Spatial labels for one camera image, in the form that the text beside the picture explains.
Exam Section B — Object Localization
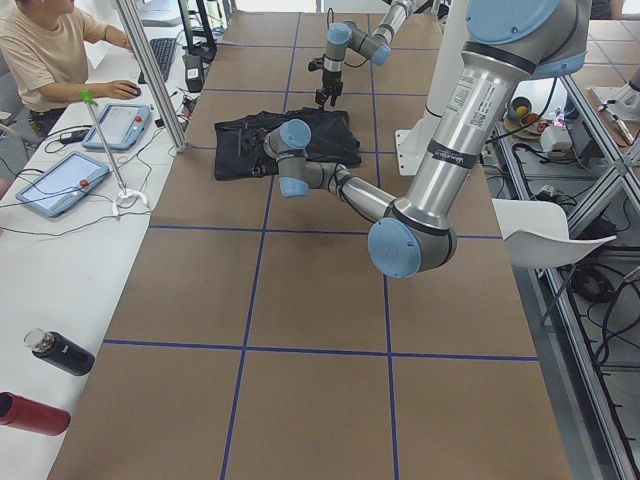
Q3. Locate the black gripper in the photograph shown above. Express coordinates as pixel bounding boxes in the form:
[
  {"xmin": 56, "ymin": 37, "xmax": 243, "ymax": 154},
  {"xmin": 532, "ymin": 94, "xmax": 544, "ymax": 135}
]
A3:
[
  {"xmin": 238, "ymin": 127, "xmax": 268, "ymax": 160},
  {"xmin": 308, "ymin": 57, "xmax": 344, "ymax": 111}
]

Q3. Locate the black graphic t-shirt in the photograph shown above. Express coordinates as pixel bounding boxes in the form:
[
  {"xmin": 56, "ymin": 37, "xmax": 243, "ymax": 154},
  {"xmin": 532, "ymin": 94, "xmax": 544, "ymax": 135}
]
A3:
[{"xmin": 213, "ymin": 107, "xmax": 361, "ymax": 181}]

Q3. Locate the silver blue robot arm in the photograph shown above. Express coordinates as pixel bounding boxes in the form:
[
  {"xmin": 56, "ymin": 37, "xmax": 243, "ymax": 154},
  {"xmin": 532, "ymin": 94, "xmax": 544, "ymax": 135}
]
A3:
[
  {"xmin": 308, "ymin": 0, "xmax": 432, "ymax": 110},
  {"xmin": 262, "ymin": 1, "xmax": 591, "ymax": 278}
]

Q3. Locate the black box with label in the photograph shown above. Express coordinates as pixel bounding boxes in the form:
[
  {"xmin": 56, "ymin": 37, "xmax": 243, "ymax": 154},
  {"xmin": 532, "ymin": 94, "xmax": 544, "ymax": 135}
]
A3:
[{"xmin": 182, "ymin": 54, "xmax": 204, "ymax": 93}]

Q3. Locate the black keyboard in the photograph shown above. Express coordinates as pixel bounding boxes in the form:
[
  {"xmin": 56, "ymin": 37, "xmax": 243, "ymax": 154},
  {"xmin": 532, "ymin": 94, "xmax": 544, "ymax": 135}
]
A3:
[{"xmin": 149, "ymin": 37, "xmax": 177, "ymax": 82}]

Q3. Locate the far blue teach pendant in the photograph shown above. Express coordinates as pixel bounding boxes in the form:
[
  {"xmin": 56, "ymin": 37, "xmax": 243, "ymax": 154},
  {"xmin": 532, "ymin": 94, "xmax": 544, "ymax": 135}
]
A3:
[{"xmin": 98, "ymin": 103, "xmax": 151, "ymax": 152}]

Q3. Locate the blue teach pendant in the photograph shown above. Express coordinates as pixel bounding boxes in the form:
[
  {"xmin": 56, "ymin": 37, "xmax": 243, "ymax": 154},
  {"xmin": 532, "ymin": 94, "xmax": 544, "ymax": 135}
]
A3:
[
  {"xmin": 15, "ymin": 152, "xmax": 110, "ymax": 218},
  {"xmin": 98, "ymin": 103, "xmax": 151, "ymax": 152}
]

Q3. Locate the metal reacher grabber stick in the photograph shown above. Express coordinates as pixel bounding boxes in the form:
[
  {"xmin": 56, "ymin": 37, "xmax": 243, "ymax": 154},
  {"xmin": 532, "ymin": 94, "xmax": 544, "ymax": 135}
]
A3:
[{"xmin": 79, "ymin": 89, "xmax": 149, "ymax": 219}]

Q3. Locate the bowl with yellow ball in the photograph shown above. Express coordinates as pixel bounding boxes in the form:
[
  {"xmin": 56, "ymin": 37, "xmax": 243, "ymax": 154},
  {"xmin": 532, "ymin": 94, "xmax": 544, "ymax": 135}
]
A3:
[{"xmin": 507, "ymin": 96, "xmax": 532, "ymax": 121}]

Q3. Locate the near blue teach pendant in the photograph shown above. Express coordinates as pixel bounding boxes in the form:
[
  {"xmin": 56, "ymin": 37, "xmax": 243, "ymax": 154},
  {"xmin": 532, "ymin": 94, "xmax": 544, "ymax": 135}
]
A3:
[{"xmin": 15, "ymin": 152, "xmax": 110, "ymax": 218}]

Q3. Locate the seated person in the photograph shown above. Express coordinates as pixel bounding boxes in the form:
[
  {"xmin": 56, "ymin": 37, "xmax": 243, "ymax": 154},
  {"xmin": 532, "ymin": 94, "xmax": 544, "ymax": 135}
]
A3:
[{"xmin": 1, "ymin": 1, "xmax": 137, "ymax": 137}]

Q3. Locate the white plastic chair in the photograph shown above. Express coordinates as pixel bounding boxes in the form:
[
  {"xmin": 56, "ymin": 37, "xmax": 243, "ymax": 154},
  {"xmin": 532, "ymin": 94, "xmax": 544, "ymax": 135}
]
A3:
[{"xmin": 492, "ymin": 199, "xmax": 616, "ymax": 269}]

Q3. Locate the black water bottle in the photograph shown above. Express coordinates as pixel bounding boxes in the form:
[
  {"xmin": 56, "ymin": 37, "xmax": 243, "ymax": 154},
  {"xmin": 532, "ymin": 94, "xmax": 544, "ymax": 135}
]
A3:
[{"xmin": 23, "ymin": 328, "xmax": 95, "ymax": 376}]

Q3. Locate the red water bottle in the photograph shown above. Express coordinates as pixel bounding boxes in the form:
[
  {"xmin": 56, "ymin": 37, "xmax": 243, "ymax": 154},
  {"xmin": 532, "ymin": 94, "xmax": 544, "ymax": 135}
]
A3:
[{"xmin": 1, "ymin": 392, "xmax": 71, "ymax": 436}]

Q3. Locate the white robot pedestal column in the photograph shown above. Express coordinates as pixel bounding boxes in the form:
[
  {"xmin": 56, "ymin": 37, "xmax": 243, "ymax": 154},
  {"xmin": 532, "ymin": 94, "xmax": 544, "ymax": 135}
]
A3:
[{"xmin": 395, "ymin": 1, "xmax": 469, "ymax": 177}]

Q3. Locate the aluminium frame post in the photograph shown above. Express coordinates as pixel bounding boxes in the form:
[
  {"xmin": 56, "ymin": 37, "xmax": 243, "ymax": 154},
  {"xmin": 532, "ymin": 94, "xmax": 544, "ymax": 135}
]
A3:
[{"xmin": 115, "ymin": 0, "xmax": 187, "ymax": 152}]

